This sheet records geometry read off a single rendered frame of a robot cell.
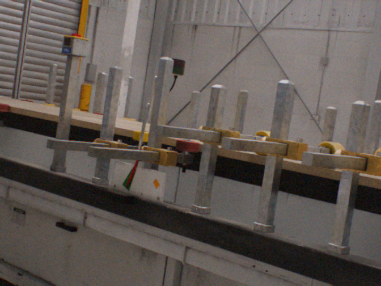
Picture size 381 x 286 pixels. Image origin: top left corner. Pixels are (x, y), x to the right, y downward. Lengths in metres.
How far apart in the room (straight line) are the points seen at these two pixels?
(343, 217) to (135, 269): 1.12
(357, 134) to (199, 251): 0.66
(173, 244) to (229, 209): 0.23
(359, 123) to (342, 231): 0.28
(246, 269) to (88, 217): 0.75
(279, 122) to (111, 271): 1.15
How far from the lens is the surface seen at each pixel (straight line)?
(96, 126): 2.92
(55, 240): 3.19
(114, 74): 2.55
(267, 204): 2.05
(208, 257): 2.23
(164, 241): 2.36
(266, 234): 2.04
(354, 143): 1.90
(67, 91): 2.75
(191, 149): 2.41
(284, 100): 2.03
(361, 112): 1.90
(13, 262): 3.47
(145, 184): 2.38
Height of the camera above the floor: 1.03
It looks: 3 degrees down
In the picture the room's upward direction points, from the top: 8 degrees clockwise
